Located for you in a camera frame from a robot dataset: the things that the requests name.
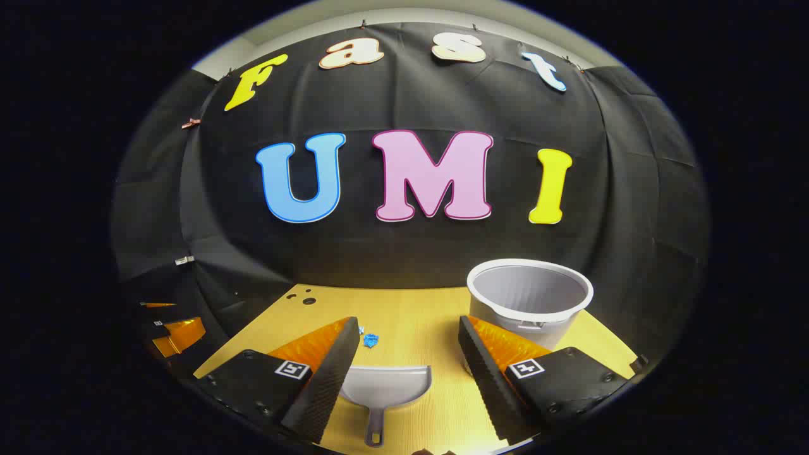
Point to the grey dustpan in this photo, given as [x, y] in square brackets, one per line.
[385, 385]

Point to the copper cloth clip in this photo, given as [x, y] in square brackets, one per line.
[191, 123]

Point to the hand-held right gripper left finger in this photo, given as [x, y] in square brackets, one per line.
[328, 379]

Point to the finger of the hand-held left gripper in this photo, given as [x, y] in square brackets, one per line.
[158, 305]
[180, 335]

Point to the black desk clamp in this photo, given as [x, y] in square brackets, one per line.
[639, 364]

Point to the silver cloth clip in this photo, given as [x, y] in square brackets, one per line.
[184, 260]

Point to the wooden desktop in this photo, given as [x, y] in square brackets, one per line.
[411, 328]

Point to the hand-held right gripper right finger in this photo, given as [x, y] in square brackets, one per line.
[486, 379]

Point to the white garbage bin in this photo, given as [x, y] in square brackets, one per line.
[531, 316]

